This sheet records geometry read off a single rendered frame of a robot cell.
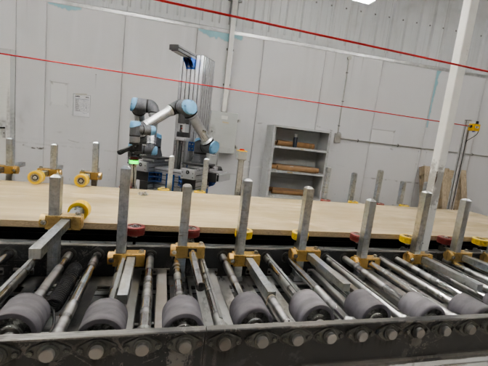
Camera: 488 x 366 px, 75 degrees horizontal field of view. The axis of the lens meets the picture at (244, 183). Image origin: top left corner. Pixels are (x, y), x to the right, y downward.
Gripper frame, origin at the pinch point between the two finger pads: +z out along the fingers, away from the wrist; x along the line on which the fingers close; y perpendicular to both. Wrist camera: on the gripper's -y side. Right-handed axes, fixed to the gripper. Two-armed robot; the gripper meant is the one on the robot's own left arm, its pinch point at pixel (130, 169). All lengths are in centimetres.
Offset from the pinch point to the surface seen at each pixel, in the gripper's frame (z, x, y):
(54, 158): -5.6, 4.9, -47.3
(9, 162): -1, 14, -71
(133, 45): -143, 252, 66
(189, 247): 13, -126, -11
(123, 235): 9, -116, -34
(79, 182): 5.9, -19.5, -35.5
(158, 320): 25, -150, -31
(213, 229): 11, -114, 7
